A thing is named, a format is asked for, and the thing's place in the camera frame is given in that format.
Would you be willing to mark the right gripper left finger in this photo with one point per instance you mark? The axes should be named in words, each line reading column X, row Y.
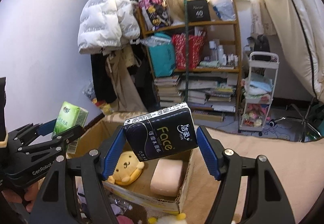
column 57, row 198

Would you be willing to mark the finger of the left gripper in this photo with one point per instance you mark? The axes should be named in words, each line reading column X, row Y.
column 40, row 129
column 53, row 147

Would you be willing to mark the green tissue pack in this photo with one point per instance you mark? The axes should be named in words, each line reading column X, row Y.
column 69, row 116

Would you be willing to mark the yellow dog plush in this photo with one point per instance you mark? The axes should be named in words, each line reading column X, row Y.
column 127, row 170

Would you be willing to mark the pink swirl roll cushion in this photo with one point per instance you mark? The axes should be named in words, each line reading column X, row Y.
column 166, row 179

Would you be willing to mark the black Face tissue pack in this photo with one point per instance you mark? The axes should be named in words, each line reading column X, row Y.
column 162, row 133

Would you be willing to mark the white fluffy plush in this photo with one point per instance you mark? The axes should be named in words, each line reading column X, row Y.
column 169, row 219

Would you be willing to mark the purple haired doll plush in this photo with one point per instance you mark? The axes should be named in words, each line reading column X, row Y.
column 82, row 199

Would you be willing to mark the pink bear plush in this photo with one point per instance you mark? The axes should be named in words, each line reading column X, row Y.
column 124, row 220

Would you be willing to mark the person's left hand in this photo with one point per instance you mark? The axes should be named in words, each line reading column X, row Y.
column 30, row 196

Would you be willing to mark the beige brown patterned blanket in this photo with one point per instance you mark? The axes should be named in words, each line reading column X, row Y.
column 299, row 167

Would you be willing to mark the beige trench coat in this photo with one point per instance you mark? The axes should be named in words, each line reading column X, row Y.
column 127, row 95

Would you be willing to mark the stack of books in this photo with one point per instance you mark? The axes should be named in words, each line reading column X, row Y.
column 168, row 90

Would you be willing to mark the white rolling cart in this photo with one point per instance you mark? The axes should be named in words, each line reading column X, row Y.
column 258, row 91

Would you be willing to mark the teal shopping bag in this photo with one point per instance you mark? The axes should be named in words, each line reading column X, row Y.
column 162, row 55

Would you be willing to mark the white puffer jacket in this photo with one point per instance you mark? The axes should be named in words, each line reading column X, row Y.
column 107, row 25

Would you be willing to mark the red gift bag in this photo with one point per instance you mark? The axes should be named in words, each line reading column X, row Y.
column 191, row 49

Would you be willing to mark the black pink patterned bag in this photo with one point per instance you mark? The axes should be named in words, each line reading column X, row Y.
column 155, row 14

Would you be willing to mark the blonde wig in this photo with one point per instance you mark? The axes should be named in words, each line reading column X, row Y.
column 176, row 11

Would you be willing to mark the black box marked 40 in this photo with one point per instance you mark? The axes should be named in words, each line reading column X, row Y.
column 198, row 10

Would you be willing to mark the cream office chair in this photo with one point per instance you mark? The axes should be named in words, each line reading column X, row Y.
column 299, row 26

